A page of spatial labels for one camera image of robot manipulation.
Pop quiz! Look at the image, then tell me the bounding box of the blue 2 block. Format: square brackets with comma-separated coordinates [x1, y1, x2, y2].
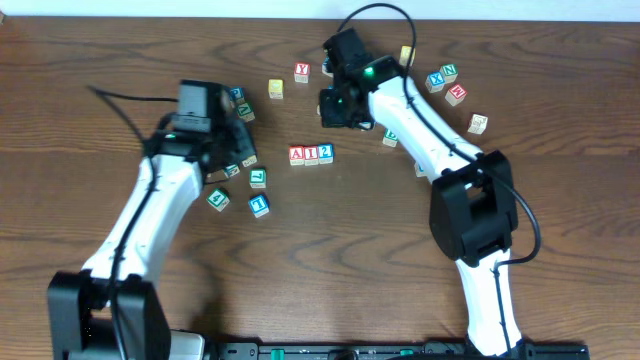
[317, 144, 334, 164]

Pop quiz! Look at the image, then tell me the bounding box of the red I block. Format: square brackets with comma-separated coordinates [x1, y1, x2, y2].
[303, 146, 319, 166]

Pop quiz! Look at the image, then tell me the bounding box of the red A block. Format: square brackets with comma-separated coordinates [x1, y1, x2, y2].
[288, 146, 305, 166]

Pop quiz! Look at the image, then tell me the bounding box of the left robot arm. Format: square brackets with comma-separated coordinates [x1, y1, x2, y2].
[47, 80, 256, 360]

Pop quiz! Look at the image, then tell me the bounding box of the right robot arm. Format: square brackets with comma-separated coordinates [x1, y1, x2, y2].
[319, 28, 522, 356]

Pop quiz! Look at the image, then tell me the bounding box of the yellow block middle left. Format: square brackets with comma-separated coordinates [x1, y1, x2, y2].
[242, 155, 257, 168]

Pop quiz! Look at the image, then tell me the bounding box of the yellow block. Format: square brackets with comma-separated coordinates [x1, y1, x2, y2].
[398, 45, 415, 67]
[242, 155, 257, 168]
[268, 79, 284, 99]

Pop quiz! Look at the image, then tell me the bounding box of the green J block left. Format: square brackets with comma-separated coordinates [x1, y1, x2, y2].
[223, 164, 240, 178]

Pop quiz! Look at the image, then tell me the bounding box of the green V block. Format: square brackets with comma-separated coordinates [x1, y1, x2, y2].
[237, 102, 255, 122]

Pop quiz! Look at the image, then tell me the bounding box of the green L block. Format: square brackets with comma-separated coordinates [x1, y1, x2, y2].
[249, 168, 267, 189]

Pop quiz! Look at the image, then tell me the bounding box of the blue C block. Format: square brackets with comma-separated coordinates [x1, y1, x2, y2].
[322, 57, 333, 77]

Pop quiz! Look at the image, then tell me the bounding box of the blue P block left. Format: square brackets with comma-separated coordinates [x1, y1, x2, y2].
[230, 87, 246, 105]

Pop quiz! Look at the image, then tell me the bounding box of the green B block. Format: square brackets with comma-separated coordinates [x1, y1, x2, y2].
[382, 129, 398, 148]

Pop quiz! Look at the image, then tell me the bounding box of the green 4 block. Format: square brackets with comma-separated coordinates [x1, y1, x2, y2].
[206, 188, 230, 212]

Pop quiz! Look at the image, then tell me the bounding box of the red Y block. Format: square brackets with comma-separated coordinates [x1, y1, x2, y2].
[294, 62, 311, 83]

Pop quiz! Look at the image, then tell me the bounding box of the blue L block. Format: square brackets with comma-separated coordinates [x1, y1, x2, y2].
[248, 194, 270, 218]

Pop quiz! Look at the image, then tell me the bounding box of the yellow block upper left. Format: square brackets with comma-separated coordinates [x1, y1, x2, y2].
[268, 79, 284, 99]

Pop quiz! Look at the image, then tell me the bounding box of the yellow block top right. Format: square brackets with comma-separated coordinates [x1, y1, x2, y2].
[398, 45, 415, 67]

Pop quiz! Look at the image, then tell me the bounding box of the blue X block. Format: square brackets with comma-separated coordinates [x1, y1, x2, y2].
[425, 72, 446, 93]

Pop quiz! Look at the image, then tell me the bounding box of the blue 5 block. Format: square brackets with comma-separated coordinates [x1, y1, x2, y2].
[414, 163, 426, 178]

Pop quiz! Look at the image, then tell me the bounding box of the green N block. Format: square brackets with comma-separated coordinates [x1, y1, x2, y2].
[440, 64, 459, 84]

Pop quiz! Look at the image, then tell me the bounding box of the red M block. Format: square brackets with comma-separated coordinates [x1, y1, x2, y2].
[445, 84, 467, 107]

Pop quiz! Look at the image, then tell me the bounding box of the plain picture block right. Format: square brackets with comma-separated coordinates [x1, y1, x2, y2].
[467, 114, 488, 135]

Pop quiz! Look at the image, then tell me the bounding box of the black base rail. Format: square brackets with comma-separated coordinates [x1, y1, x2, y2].
[207, 341, 590, 360]

